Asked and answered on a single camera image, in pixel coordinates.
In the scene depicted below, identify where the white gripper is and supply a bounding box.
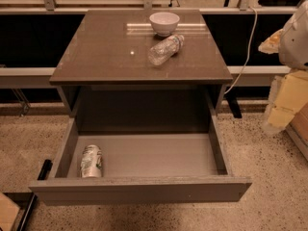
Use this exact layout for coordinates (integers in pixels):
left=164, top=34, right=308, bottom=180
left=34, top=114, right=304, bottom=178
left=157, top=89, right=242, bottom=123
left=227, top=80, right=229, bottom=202
left=258, top=29, right=308, bottom=135

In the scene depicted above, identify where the silver green 7up can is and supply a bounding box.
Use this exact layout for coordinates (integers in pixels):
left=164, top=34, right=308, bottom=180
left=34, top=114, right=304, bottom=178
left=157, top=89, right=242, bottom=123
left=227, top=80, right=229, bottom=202
left=80, top=144, right=102, bottom=178

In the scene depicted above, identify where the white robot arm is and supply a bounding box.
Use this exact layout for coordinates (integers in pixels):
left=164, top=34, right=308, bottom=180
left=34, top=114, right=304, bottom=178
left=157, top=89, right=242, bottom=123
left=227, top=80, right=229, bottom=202
left=258, top=2, right=308, bottom=135

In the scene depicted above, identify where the open grey top drawer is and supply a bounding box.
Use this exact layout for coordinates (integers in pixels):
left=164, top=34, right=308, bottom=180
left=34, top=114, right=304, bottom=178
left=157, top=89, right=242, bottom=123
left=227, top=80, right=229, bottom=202
left=30, top=111, right=251, bottom=205

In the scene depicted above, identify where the grey cabinet with counter top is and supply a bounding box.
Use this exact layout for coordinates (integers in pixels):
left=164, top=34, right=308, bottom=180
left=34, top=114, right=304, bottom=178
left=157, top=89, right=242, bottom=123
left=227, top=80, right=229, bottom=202
left=50, top=11, right=231, bottom=134

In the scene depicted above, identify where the cardboard box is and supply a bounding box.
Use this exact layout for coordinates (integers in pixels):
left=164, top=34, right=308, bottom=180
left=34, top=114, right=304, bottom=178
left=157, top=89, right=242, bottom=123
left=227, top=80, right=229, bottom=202
left=286, top=103, right=308, bottom=161

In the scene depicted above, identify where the clear plastic water bottle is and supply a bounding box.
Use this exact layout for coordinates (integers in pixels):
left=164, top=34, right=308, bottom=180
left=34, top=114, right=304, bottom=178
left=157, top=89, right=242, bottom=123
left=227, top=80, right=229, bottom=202
left=148, top=35, right=185, bottom=65

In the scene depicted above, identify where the white ceramic bowl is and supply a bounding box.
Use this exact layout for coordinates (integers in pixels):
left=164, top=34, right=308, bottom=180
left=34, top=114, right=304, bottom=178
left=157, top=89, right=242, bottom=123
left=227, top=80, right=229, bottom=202
left=149, top=12, right=180, bottom=37

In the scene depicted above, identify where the black bar on floor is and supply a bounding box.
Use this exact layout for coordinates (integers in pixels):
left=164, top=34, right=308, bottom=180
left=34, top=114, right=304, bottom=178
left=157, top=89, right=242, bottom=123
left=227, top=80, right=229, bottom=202
left=15, top=159, right=53, bottom=231

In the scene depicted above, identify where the white cable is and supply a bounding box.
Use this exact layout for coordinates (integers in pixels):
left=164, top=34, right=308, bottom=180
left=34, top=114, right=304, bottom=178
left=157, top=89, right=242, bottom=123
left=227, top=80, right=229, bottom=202
left=223, top=6, right=259, bottom=96

